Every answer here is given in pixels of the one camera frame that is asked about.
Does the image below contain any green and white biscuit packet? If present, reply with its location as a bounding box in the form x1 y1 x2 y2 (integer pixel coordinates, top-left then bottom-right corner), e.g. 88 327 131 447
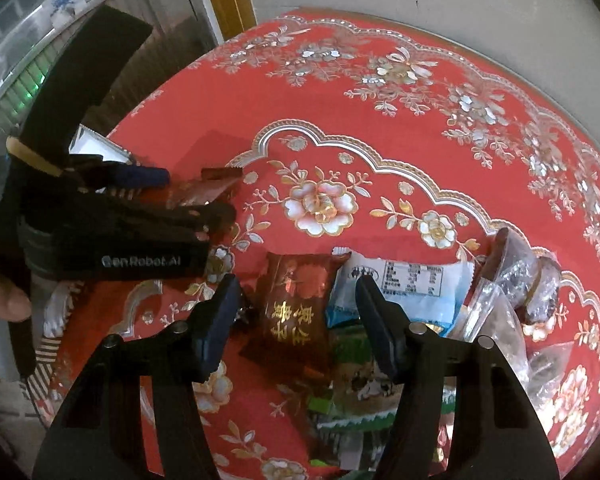
305 392 397 435

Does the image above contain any striped cardboard box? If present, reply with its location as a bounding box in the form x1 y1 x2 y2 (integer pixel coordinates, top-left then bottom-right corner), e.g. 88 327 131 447
27 124 133 413

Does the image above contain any clear brown pastry packet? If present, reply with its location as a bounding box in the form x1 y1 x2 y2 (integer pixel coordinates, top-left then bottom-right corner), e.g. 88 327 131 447
522 257 565 327
480 227 541 311

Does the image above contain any person's left hand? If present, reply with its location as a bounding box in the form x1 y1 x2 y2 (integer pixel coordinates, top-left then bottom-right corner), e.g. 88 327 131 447
0 267 33 323

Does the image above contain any green picture snack packet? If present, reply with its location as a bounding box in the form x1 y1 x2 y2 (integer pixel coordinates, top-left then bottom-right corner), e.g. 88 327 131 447
325 327 456 418

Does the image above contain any person's left forearm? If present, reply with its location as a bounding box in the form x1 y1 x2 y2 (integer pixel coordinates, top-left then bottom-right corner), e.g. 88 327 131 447
5 6 154 178

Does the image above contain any red floral tablecloth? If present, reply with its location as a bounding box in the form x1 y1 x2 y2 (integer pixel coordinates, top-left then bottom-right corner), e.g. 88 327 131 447
45 7 600 480

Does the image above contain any metal shutter door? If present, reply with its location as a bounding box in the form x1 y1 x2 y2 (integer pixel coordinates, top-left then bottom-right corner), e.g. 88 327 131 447
0 0 221 147

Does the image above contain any clear plastic snack packet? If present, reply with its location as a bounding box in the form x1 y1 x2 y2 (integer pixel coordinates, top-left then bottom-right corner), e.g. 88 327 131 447
450 280 527 357
525 342 575 387

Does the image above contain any white and blue snack packet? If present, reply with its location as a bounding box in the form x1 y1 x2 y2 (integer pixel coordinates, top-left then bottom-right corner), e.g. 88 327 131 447
325 247 476 338

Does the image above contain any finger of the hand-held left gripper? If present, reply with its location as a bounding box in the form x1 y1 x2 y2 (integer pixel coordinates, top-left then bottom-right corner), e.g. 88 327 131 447
65 155 172 197
100 196 238 245

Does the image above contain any red-brown snack packet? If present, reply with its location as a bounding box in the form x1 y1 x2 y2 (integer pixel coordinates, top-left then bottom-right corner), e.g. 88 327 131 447
240 252 351 376

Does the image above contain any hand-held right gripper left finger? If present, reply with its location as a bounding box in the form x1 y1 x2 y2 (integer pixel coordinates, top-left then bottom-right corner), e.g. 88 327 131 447
32 274 243 480

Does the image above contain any shiny brown snack packet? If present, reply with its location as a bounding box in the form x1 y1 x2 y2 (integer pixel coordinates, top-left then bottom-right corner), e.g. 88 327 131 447
167 167 244 208

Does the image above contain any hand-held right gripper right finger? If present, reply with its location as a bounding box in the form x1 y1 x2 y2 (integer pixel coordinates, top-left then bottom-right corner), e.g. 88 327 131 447
355 276 563 480

